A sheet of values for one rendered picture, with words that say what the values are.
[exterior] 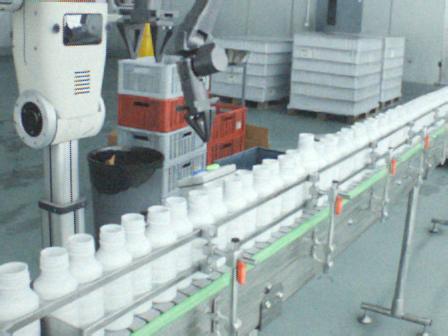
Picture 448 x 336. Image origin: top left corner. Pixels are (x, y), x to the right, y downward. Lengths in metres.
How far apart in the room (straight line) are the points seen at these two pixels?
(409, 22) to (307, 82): 4.12
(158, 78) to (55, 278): 3.05
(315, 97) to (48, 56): 6.89
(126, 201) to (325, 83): 5.31
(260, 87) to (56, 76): 7.28
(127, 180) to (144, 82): 0.88
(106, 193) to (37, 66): 1.79
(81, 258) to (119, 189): 2.37
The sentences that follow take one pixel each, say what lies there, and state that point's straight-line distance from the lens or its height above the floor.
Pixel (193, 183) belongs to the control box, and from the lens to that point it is 1.36.
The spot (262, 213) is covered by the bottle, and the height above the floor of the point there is 1.07.
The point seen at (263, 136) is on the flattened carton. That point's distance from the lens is 4.97.
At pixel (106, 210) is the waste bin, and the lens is 3.32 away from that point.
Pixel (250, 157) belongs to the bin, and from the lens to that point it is 2.34.
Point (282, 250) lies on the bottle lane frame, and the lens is 1.34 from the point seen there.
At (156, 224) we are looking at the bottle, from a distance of 0.99.
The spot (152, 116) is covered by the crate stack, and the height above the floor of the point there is 0.76.
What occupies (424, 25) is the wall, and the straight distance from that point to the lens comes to 11.80.
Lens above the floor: 1.50
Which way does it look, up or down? 11 degrees down
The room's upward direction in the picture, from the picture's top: 4 degrees clockwise
